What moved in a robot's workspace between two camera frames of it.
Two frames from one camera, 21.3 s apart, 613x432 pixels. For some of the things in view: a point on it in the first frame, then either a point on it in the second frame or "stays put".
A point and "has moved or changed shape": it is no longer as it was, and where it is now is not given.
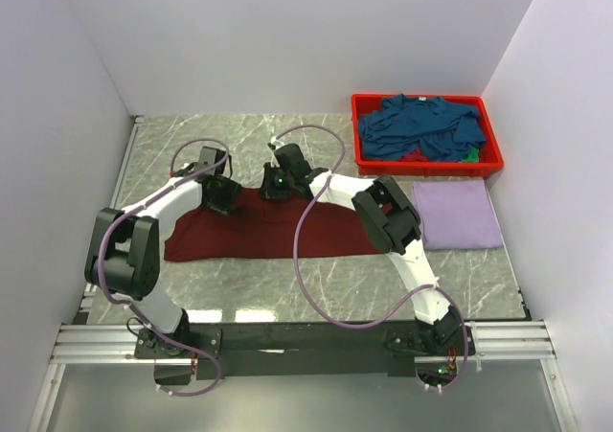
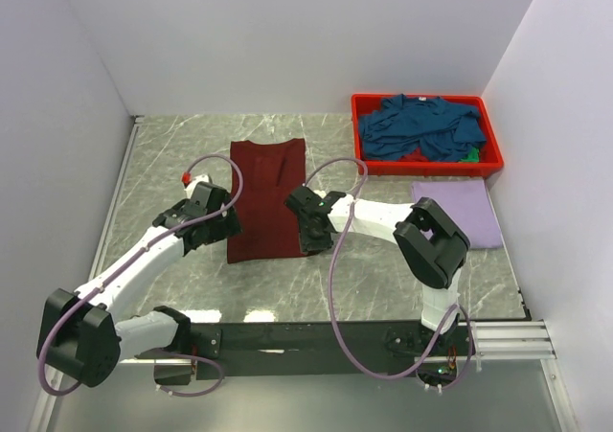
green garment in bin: (472, 155) stays put
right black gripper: (267, 191) -> (308, 244)
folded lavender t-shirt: (457, 215) stays put
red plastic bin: (489, 162) stays put
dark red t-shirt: (266, 229) has moved or changed shape
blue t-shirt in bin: (429, 125) stays put
